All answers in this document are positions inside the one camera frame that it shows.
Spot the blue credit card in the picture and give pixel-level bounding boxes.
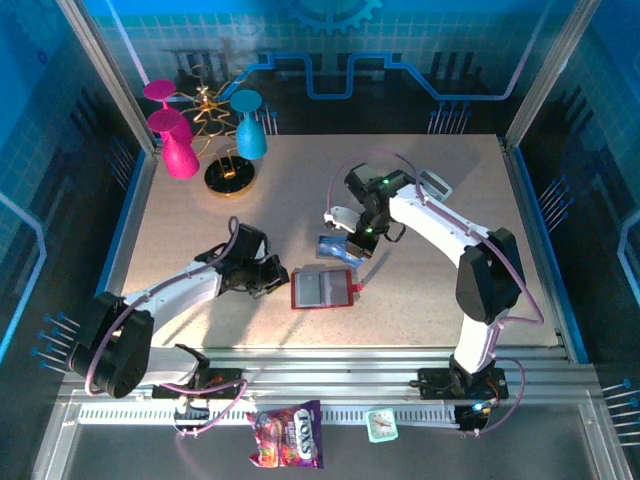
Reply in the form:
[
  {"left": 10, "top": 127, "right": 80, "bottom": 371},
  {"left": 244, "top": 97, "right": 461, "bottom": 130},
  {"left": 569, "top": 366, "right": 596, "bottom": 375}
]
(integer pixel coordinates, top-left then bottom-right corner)
[{"left": 317, "top": 233, "right": 359, "bottom": 264}]

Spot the red leather card holder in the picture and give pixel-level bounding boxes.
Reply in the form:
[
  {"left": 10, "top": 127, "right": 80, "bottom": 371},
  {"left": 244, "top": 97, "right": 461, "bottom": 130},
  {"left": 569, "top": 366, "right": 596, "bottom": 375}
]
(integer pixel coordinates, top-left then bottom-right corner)
[{"left": 290, "top": 268, "right": 365, "bottom": 311}]

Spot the grey desk calculator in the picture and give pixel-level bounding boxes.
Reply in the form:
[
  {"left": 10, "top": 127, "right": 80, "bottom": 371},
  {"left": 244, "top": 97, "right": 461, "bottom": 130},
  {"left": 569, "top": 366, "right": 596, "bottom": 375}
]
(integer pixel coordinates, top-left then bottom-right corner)
[{"left": 417, "top": 168, "right": 454, "bottom": 201}]

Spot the pink goblet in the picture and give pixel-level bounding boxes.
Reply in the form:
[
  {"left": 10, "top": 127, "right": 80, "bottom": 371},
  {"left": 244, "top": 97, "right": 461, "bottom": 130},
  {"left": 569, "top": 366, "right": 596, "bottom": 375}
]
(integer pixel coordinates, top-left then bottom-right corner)
[{"left": 147, "top": 108, "right": 201, "bottom": 180}]

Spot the blue goblet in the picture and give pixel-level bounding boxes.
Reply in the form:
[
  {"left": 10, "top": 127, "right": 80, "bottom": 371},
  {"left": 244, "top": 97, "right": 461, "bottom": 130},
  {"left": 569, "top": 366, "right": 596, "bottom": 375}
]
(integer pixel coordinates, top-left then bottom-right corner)
[{"left": 229, "top": 89, "right": 268, "bottom": 160}]

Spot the black control board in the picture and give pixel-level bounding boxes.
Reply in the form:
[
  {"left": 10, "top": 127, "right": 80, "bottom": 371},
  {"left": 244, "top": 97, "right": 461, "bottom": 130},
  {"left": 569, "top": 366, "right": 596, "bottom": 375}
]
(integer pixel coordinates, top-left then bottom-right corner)
[
  {"left": 173, "top": 399, "right": 211, "bottom": 434},
  {"left": 454, "top": 403, "right": 494, "bottom": 435}
]

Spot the purple candy bag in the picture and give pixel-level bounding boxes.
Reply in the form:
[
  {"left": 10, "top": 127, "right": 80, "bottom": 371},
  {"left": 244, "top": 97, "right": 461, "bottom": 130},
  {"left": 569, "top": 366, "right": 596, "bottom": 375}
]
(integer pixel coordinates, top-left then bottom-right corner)
[{"left": 245, "top": 399, "right": 325, "bottom": 470}]

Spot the small teal alarm clock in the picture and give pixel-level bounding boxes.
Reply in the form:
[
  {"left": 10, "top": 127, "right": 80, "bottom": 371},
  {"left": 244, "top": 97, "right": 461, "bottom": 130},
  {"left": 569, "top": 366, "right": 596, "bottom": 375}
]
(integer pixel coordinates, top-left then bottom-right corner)
[{"left": 364, "top": 407, "right": 400, "bottom": 444}]

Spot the grey metal shelf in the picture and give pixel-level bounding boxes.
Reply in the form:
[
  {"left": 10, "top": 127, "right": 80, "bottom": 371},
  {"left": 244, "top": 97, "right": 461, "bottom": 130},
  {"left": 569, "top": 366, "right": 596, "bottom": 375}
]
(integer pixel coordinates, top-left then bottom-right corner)
[{"left": 32, "top": 389, "right": 634, "bottom": 480}]

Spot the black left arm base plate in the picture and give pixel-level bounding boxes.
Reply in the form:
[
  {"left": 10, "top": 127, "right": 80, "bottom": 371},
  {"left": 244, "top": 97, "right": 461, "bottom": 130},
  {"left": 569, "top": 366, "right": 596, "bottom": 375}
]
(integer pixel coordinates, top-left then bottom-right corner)
[{"left": 152, "top": 367, "right": 244, "bottom": 401}]

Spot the gold wire glass rack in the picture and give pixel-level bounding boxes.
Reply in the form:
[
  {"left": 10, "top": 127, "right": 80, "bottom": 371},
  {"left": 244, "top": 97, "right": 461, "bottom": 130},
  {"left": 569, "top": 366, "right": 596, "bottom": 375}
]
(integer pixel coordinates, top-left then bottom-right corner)
[{"left": 179, "top": 63, "right": 259, "bottom": 199}]

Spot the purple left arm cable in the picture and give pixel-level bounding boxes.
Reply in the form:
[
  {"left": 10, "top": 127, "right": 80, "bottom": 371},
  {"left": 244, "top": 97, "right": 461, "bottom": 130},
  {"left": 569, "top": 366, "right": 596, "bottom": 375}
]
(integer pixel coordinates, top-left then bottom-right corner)
[{"left": 84, "top": 215, "right": 250, "bottom": 441}]

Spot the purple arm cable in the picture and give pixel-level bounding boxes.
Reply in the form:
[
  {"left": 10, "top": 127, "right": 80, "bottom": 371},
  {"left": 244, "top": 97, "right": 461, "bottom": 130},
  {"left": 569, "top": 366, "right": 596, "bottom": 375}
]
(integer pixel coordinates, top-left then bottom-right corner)
[
  {"left": 324, "top": 148, "right": 546, "bottom": 439},
  {"left": 84, "top": 215, "right": 250, "bottom": 441}
]

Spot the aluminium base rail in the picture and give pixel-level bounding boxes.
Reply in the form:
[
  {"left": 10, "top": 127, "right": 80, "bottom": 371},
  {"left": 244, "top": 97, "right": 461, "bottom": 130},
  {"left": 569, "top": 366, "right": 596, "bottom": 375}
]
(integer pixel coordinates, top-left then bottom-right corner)
[{"left": 59, "top": 344, "right": 601, "bottom": 406}]

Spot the aluminium side rail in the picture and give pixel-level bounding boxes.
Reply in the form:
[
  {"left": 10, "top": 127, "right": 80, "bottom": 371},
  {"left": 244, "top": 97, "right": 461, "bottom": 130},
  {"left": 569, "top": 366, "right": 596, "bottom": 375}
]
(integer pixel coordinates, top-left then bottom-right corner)
[
  {"left": 499, "top": 137, "right": 591, "bottom": 364},
  {"left": 74, "top": 144, "right": 164, "bottom": 364}
]

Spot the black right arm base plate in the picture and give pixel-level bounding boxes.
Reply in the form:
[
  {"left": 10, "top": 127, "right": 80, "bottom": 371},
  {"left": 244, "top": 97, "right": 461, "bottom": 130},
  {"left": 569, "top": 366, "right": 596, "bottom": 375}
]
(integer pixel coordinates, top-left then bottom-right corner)
[{"left": 417, "top": 367, "right": 509, "bottom": 401}]

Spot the white slotted cable duct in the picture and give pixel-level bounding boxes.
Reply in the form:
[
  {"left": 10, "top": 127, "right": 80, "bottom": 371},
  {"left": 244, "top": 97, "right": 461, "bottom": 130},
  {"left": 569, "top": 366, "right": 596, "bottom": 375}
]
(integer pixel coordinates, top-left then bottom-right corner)
[{"left": 77, "top": 405, "right": 464, "bottom": 427}]

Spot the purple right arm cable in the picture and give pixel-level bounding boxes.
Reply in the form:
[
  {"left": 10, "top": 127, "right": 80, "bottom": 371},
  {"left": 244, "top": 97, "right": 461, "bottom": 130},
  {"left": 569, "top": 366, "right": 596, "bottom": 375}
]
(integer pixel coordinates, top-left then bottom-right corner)
[{"left": 324, "top": 148, "right": 546, "bottom": 439}]

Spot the aluminium frame post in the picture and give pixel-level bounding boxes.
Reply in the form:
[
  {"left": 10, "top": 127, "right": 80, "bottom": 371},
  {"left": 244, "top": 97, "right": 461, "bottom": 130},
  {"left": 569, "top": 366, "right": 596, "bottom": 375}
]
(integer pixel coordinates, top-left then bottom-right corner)
[
  {"left": 54, "top": 0, "right": 161, "bottom": 156},
  {"left": 502, "top": 0, "right": 601, "bottom": 146}
]

